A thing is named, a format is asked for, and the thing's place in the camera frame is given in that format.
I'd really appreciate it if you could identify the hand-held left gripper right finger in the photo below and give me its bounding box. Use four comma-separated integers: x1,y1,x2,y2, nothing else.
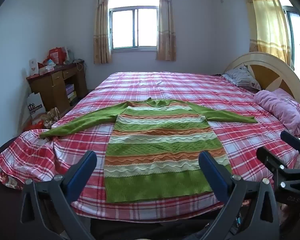
199,151,280,240

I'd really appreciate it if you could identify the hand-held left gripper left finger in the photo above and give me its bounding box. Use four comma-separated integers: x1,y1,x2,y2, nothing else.
19,150,98,240

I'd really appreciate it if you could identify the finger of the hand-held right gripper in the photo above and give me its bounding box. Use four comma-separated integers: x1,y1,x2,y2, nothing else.
280,130,300,155
256,147,292,182

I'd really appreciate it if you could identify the green striped knit sweater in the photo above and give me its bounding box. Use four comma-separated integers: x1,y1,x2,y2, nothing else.
39,98,258,204

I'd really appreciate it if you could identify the pink blanket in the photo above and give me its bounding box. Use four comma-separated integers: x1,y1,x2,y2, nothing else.
254,88,300,137

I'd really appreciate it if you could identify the brown patterned bag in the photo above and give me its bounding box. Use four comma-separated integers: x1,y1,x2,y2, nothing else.
41,107,61,128

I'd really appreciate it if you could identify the red plastic bag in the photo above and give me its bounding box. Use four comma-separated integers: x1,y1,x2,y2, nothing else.
24,120,44,132

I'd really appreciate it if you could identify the floral mattress cover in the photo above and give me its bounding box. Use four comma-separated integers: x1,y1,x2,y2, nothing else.
0,164,23,190

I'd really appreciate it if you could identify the cream wooden headboard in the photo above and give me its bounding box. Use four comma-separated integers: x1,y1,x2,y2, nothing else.
224,52,300,110

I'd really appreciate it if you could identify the grey patterned pillow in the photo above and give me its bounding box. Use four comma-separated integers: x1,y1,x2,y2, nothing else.
221,65,262,92

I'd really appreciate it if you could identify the white paper bag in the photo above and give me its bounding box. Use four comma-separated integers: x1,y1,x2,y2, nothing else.
26,92,46,120

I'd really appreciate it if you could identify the stack of flat boxes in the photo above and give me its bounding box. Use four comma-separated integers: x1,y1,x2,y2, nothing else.
65,84,78,103

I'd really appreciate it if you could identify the brown wooden desk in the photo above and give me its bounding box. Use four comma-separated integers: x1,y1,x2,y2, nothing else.
26,60,88,113

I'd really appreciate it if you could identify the bed with red plaid sheet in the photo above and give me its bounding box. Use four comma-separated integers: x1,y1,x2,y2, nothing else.
0,71,300,222

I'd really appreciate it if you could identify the large bright window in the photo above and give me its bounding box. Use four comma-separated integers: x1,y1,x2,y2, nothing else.
281,5,300,87

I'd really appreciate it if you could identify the small packets clutter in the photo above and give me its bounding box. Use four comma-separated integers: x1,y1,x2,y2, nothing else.
38,58,57,75

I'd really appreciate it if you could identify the white card box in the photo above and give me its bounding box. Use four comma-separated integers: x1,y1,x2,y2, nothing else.
29,59,39,76

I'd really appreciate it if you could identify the red gift bag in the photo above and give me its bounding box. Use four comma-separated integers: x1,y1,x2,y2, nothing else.
49,47,68,66

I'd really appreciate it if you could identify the yellow curtain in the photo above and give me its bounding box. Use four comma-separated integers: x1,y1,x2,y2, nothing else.
241,0,292,69

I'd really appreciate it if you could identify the beige patterned curtain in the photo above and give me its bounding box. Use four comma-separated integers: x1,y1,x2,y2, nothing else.
93,0,113,65
156,0,177,62

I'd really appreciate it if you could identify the sliding window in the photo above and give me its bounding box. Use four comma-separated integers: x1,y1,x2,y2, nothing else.
108,5,159,51

